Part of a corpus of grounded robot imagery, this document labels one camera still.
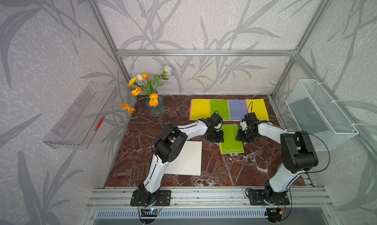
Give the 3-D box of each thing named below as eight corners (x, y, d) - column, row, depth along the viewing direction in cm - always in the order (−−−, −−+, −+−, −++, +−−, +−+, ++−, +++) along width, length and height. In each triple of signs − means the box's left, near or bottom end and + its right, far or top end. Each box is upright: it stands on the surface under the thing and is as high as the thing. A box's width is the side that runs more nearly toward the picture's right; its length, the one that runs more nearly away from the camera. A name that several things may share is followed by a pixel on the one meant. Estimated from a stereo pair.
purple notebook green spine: (227, 121, 108) (227, 119, 106) (224, 101, 121) (224, 99, 119) (250, 121, 108) (250, 119, 106) (244, 101, 121) (245, 99, 119)
